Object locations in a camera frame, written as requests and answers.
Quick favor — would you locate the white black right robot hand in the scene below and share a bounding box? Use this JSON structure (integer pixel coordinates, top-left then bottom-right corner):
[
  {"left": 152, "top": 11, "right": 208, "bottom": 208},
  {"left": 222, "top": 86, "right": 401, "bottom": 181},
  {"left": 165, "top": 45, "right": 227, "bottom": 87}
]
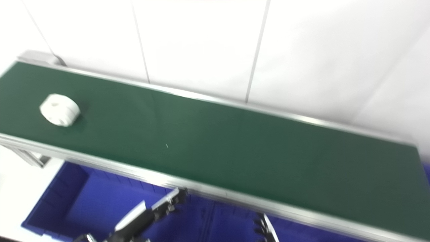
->
[{"left": 254, "top": 212, "right": 280, "bottom": 242}]

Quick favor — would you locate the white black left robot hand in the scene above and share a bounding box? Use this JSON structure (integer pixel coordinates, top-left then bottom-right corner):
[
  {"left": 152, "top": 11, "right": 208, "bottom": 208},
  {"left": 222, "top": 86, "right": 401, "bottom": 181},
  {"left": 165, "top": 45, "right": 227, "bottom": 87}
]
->
[{"left": 107, "top": 187, "right": 188, "bottom": 242}]

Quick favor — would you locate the white round plastic part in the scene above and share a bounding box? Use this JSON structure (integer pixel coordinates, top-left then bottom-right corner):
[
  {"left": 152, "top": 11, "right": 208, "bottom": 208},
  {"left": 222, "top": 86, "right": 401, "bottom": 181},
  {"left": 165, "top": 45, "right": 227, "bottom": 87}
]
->
[{"left": 40, "top": 94, "right": 81, "bottom": 127}]

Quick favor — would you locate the blue plastic bin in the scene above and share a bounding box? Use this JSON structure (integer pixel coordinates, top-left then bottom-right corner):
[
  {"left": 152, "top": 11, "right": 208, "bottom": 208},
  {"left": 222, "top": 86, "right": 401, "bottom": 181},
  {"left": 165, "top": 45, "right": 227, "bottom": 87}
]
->
[
  {"left": 21, "top": 161, "right": 211, "bottom": 242},
  {"left": 204, "top": 197, "right": 370, "bottom": 242}
]

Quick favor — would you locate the aluminium conveyor support leg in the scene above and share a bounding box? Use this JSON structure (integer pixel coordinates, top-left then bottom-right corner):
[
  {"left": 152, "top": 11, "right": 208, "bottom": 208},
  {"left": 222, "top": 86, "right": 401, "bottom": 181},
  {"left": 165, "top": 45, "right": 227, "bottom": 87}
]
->
[{"left": 9, "top": 146, "right": 51, "bottom": 168}]

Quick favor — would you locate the gray conveyor end housing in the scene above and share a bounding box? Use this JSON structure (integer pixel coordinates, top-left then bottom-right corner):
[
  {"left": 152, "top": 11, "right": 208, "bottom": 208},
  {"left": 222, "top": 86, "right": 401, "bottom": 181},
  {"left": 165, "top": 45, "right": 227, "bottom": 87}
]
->
[{"left": 17, "top": 50, "right": 67, "bottom": 67}]

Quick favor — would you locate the green conveyor belt with aluminium frame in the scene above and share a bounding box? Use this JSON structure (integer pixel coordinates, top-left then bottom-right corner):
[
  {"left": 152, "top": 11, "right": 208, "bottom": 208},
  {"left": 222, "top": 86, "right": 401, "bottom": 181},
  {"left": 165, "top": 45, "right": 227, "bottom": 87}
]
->
[{"left": 0, "top": 60, "right": 430, "bottom": 242}]

